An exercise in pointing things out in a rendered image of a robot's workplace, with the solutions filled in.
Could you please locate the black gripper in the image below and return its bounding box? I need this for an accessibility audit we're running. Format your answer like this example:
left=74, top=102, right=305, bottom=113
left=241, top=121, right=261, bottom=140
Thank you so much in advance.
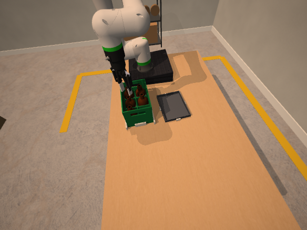
left=110, top=59, right=133, bottom=96

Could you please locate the green bottle crate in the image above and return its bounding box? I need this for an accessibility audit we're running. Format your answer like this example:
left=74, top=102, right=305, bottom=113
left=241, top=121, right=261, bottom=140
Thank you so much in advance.
left=120, top=81, right=154, bottom=127

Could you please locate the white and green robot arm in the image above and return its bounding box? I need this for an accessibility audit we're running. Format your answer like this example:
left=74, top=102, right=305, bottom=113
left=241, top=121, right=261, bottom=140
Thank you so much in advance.
left=92, top=0, right=154, bottom=72

